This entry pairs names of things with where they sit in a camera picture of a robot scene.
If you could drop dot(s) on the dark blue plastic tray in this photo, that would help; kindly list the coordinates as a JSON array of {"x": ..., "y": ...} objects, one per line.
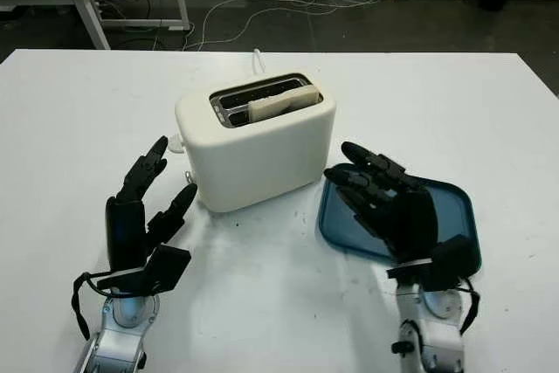
[{"x": 454, "y": 211}]

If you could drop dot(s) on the white two-slot toaster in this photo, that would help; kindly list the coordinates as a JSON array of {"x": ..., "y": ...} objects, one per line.
[{"x": 257, "y": 163}]

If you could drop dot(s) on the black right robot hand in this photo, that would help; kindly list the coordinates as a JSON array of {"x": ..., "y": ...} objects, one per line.
[{"x": 410, "y": 224}]

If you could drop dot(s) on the small silver toaster dial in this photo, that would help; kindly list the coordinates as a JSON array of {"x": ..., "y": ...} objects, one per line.
[{"x": 188, "y": 176}]

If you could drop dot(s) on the pale bread slice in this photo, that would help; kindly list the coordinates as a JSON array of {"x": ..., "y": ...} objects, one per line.
[{"x": 266, "y": 108}]

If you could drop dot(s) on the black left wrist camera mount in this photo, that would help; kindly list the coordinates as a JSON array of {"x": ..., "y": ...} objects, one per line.
[{"x": 166, "y": 268}]

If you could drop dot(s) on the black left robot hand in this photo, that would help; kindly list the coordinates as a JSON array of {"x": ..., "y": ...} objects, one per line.
[{"x": 126, "y": 229}]

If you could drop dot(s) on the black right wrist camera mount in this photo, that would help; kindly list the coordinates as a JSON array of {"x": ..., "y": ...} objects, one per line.
[{"x": 454, "y": 259}]

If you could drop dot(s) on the white toaster lever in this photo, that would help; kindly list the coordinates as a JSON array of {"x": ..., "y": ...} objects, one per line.
[{"x": 175, "y": 142}]

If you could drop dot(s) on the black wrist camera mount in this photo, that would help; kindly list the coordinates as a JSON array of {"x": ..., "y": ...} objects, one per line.
[
  {"x": 166, "y": 268},
  {"x": 454, "y": 259}
]

